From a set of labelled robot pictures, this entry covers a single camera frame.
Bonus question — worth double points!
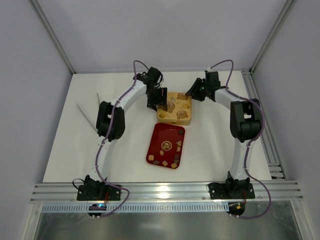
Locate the silver tin lid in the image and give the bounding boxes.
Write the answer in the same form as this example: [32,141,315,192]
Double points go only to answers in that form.
[156,92,192,121]

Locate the metal tongs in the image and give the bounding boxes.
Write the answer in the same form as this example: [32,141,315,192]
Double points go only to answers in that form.
[76,92,101,133]

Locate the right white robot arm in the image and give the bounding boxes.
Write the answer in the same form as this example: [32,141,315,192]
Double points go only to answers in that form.
[186,71,265,200]

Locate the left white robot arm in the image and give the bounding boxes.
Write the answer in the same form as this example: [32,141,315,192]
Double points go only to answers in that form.
[77,67,168,201]

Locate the gold chocolate box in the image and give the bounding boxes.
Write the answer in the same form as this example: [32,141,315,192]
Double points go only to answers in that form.
[157,119,191,126]

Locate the red tray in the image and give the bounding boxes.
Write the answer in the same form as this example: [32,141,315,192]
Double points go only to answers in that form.
[146,123,186,170]

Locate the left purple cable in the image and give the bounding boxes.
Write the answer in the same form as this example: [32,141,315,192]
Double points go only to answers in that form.
[95,59,165,217]

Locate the purple cable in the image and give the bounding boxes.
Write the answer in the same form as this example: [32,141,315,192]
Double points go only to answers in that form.
[95,59,165,217]
[209,59,273,220]

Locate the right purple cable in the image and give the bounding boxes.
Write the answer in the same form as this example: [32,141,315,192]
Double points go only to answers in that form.
[209,59,273,220]

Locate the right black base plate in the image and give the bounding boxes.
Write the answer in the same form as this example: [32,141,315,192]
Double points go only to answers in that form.
[208,182,256,200]

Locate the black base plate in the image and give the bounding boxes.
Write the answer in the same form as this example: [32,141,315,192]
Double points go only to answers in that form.
[76,185,121,201]
[208,182,256,200]

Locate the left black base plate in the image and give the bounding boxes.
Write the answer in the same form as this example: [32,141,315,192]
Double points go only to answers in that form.
[76,185,121,201]

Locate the aluminium front rail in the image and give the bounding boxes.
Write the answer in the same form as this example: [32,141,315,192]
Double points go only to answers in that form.
[30,180,303,215]

